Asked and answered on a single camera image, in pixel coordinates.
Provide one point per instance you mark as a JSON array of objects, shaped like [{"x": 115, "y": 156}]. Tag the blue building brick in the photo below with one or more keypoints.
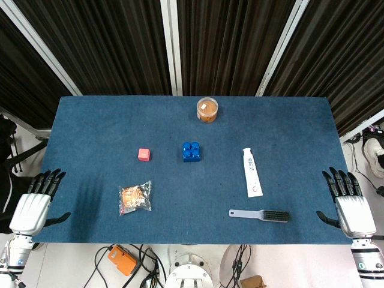
[{"x": 191, "y": 151}]

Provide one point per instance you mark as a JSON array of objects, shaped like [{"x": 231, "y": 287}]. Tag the blue table cloth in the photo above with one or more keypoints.
[{"x": 192, "y": 135}]

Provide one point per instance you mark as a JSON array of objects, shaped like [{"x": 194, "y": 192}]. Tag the clear snack packet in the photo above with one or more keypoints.
[{"x": 134, "y": 198}]

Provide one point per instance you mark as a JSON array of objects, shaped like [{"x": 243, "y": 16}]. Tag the pink cube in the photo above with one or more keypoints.
[{"x": 144, "y": 154}]

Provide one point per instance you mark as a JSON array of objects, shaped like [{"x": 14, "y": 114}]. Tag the orange power box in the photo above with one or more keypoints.
[{"x": 121, "y": 260}]

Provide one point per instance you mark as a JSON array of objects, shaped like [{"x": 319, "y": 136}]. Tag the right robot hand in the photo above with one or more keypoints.
[{"x": 355, "y": 211}]

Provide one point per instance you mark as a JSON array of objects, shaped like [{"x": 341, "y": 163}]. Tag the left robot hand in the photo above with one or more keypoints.
[{"x": 30, "y": 210}]

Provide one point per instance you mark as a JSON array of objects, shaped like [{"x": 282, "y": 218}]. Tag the clear jar with orange contents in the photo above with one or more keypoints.
[{"x": 207, "y": 109}]

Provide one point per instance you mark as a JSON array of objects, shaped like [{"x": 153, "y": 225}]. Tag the white toothpaste tube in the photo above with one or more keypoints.
[{"x": 251, "y": 173}]

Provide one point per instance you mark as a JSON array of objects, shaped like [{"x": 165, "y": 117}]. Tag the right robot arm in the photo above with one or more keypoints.
[{"x": 367, "y": 261}]

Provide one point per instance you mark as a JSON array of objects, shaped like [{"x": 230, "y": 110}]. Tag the white sneaker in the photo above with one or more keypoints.
[{"x": 374, "y": 153}]

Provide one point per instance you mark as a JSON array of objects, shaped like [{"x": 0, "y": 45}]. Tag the grey brush with black bristles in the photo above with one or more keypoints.
[{"x": 259, "y": 214}]

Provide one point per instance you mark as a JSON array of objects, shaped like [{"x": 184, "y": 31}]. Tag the white partition frame post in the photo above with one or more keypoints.
[
  {"x": 280, "y": 48},
  {"x": 171, "y": 48},
  {"x": 39, "y": 45}
]

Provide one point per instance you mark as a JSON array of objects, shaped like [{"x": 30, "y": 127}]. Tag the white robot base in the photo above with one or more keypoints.
[{"x": 188, "y": 274}]

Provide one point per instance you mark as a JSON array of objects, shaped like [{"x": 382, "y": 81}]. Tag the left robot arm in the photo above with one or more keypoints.
[{"x": 15, "y": 259}]

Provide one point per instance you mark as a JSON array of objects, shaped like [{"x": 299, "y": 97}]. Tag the black office chair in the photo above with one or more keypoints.
[{"x": 12, "y": 150}]

